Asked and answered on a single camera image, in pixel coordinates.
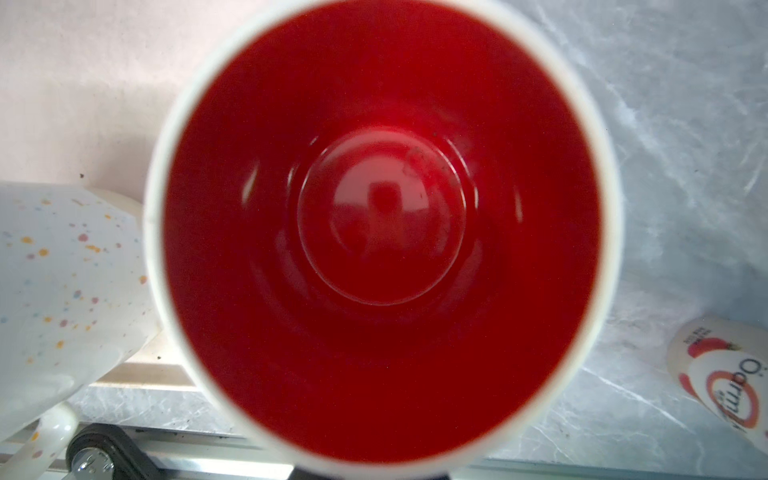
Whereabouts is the beige serving tray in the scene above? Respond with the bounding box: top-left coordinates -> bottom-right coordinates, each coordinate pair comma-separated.
0,0 -> 277,394

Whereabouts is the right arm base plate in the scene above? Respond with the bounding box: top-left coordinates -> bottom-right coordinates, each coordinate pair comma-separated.
65,424 -> 168,480

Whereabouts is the red inside white mug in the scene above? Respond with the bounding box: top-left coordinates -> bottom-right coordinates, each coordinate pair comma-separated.
144,1 -> 624,479

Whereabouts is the white mug centre front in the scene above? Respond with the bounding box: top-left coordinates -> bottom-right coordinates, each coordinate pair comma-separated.
1,182 -> 161,479

